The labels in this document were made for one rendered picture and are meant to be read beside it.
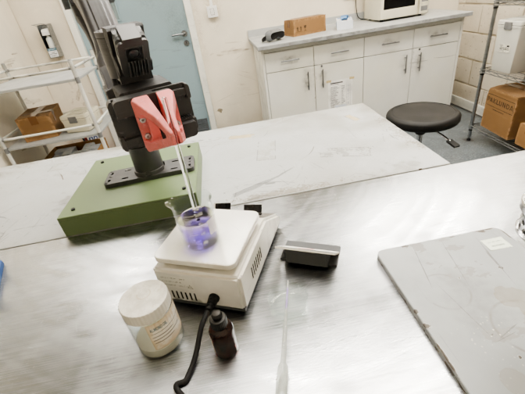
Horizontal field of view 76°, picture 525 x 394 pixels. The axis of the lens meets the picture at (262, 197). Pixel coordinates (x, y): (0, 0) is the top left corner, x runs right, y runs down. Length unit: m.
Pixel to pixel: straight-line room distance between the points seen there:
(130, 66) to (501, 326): 0.53
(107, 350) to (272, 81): 2.53
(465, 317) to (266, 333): 0.24
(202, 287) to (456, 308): 0.32
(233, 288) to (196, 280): 0.05
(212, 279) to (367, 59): 2.73
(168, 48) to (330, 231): 2.91
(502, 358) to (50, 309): 0.60
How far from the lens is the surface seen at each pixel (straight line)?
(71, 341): 0.56
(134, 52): 0.46
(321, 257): 0.51
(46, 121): 2.74
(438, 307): 0.49
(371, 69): 3.08
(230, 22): 3.33
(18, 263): 0.78
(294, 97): 2.91
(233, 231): 0.48
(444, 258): 0.56
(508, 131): 2.94
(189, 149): 0.89
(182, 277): 0.47
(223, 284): 0.45
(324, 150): 0.88
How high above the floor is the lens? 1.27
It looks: 32 degrees down
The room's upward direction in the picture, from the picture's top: 9 degrees counter-clockwise
